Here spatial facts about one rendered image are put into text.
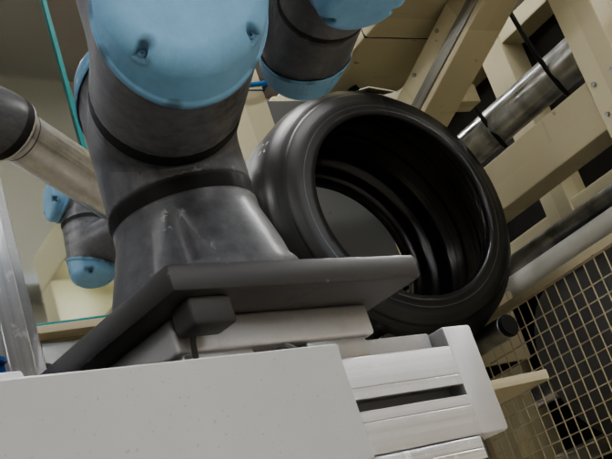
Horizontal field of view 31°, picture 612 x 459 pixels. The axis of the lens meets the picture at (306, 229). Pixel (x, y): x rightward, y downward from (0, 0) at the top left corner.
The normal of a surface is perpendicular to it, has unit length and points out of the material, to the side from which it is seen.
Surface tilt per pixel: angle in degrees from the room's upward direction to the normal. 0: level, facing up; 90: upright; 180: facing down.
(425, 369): 90
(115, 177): 91
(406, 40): 180
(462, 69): 162
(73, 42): 180
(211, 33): 97
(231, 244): 72
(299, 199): 89
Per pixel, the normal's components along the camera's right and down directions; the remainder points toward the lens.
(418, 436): 0.58, -0.45
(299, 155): 0.29, -0.51
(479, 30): 0.44, 0.71
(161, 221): -0.38, -0.51
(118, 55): -0.64, 0.61
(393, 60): 0.30, 0.89
